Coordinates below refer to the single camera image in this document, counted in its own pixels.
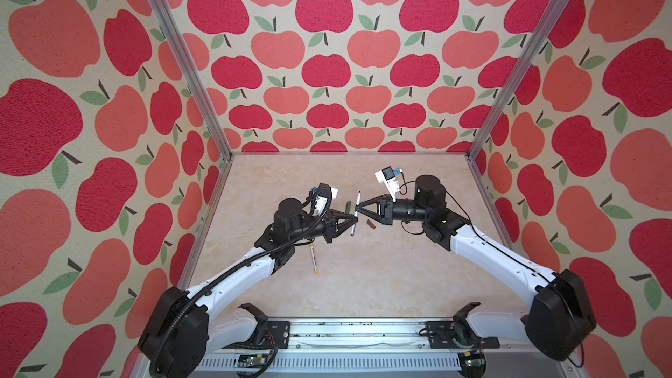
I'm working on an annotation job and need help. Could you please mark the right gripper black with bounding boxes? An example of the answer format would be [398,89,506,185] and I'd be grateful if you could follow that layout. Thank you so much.
[356,195,429,227]

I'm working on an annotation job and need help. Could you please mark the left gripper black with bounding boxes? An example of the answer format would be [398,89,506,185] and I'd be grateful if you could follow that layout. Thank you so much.
[288,208,358,244]

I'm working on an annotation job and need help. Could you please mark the white pen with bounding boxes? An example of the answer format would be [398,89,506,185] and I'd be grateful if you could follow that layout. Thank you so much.
[350,191,362,236]
[309,243,320,275]

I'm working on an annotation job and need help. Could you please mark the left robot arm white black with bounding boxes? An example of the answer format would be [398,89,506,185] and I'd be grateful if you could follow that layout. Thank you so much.
[138,196,358,377]

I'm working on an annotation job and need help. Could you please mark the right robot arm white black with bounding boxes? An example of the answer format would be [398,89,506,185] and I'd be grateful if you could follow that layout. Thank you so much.
[356,174,597,362]

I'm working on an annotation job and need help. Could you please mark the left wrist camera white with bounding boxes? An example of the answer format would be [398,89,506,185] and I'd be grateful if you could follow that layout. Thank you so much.
[308,183,338,216]

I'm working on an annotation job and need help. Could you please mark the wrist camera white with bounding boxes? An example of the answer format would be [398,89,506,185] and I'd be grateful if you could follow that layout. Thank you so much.
[308,183,338,216]
[374,166,403,202]

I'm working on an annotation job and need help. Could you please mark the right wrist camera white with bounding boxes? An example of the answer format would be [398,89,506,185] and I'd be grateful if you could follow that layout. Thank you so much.
[374,166,403,202]

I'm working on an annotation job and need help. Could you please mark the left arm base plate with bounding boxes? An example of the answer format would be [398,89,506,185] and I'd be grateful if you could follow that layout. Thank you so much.
[226,321,292,350]

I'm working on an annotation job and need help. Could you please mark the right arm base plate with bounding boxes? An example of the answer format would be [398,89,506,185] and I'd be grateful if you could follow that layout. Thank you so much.
[418,321,501,349]

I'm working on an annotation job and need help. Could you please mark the aluminium frame rail front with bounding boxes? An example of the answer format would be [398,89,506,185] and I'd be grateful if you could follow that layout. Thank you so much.
[187,318,588,377]

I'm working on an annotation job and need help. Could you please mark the right aluminium frame post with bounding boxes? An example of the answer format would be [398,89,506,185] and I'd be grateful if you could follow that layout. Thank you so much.
[467,0,570,163]

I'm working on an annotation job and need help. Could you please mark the aluminium frame post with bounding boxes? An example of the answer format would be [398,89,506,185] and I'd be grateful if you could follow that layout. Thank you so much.
[148,0,234,164]
[467,0,570,163]

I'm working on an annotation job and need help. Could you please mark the left aluminium frame post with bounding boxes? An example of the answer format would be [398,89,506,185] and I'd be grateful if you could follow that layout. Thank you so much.
[148,0,234,164]

